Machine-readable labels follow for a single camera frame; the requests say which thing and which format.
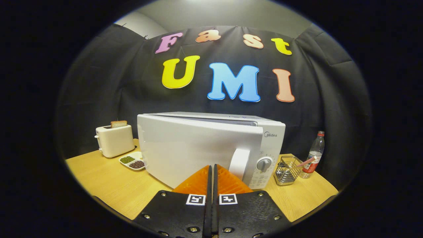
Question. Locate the toast bread slice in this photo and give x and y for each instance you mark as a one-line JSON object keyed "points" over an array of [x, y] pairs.
{"points": [[119, 124]]}

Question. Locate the red striped straw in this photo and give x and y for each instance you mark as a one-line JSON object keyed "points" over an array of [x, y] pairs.
{"points": [[305, 162]]}

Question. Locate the cream bread toaster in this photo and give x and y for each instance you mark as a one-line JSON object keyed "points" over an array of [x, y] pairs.
{"points": [[115, 142]]}

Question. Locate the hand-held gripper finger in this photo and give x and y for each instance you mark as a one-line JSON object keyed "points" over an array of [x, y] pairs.
{"points": [[215, 205], [209, 205]]}

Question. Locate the white divided snack plate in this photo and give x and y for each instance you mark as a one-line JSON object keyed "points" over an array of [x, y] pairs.
{"points": [[132, 162]]}

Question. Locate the clear red label water bottle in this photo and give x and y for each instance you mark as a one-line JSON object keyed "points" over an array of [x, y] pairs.
{"points": [[314, 155]]}

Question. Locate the white toaster oven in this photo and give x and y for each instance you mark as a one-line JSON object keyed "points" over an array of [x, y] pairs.
{"points": [[185, 148]]}

